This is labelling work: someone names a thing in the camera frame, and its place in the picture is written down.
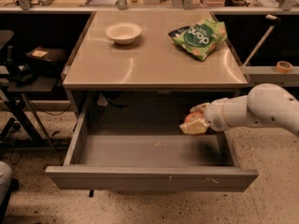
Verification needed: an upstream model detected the red apple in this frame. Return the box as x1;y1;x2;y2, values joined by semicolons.
184;111;203;123

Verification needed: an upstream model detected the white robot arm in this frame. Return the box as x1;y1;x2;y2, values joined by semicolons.
179;83;299;136

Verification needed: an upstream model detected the green chip bag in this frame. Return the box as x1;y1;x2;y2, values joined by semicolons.
171;19;227;62

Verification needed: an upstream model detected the white stick with black tip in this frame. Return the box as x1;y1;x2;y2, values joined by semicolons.
242;14;281;66

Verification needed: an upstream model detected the black side cart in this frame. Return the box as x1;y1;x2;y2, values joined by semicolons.
0;30;59;149

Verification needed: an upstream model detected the tape roll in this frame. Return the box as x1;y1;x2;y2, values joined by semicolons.
276;61;292;74

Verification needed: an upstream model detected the open grey top drawer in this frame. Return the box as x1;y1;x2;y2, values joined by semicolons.
46;91;258;192

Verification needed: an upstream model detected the white bowl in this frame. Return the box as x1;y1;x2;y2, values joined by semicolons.
106;22;142;45

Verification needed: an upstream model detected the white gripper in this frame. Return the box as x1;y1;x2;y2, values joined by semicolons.
179;98;229;134

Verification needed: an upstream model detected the dark blue snack packet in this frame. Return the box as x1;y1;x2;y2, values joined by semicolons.
168;25;191;37

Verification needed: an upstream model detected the grey metal cabinet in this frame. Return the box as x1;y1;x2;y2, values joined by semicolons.
60;10;249;121

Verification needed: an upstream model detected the black box with label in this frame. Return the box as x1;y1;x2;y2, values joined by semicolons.
25;46;67;66

